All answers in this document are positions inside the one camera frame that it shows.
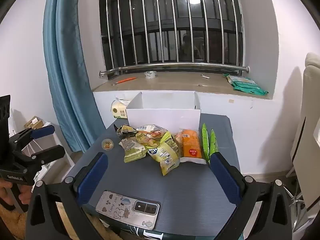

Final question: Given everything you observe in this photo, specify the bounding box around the clear pastry snack packet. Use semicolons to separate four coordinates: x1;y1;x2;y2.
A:
136;124;169;140

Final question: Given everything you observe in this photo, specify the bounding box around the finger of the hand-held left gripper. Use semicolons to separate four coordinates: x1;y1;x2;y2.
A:
15;144;66;178
10;124;56;153

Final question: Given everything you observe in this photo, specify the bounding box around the orange bread packet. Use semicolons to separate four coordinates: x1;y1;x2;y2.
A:
174;128;207;165

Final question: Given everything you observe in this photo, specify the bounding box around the blue curtain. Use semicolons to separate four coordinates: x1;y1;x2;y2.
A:
43;0;107;153

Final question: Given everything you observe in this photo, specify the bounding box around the green stick snack packet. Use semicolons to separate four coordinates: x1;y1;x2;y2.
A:
201;123;211;162
209;129;219;157

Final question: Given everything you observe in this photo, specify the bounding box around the person's left hand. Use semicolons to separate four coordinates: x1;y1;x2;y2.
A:
0;180;32;207

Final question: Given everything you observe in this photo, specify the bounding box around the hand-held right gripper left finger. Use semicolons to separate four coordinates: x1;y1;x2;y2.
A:
25;152;109;240

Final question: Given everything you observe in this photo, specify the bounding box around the pale green snack packet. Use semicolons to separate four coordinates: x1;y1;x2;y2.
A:
119;137;148;164

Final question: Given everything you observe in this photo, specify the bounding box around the white cardboard box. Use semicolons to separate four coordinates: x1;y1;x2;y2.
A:
125;91;202;133

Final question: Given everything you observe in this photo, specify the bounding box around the cream padded chair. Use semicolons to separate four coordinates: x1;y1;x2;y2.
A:
290;52;320;215

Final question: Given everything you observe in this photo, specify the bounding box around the orange-handled tool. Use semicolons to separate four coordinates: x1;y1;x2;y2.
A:
112;77;137;86

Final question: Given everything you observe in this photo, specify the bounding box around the pale cream bag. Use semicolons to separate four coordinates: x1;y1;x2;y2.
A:
223;73;256;84

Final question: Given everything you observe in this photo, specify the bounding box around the white plastic bag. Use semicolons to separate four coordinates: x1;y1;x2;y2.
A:
110;99;131;119

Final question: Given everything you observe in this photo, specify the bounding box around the yellow-green snack packet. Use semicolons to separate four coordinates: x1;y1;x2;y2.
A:
147;131;181;177

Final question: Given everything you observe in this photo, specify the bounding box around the green wet wipes pack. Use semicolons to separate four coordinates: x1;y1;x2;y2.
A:
232;81;269;96

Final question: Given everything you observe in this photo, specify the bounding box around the phone with cartoon case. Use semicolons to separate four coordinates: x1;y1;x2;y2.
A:
95;190;161;230

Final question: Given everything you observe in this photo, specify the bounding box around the dark yellow snack packet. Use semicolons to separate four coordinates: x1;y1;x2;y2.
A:
114;124;137;138

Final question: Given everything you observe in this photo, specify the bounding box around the dark glass window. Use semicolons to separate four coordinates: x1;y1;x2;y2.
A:
99;0;244;68

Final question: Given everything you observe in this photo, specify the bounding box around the steel window grille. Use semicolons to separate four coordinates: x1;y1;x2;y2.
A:
91;0;250;80

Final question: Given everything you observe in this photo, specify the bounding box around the chrome chair leg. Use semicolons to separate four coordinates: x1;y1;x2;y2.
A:
280;175;304;233

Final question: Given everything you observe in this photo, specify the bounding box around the small cardboard box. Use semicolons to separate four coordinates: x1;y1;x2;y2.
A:
24;116;44;128

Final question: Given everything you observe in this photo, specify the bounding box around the white shelf rack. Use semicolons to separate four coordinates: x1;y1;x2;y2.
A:
21;120;75;183

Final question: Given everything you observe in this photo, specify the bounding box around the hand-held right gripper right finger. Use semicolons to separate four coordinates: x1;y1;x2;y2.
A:
209;152;293;240

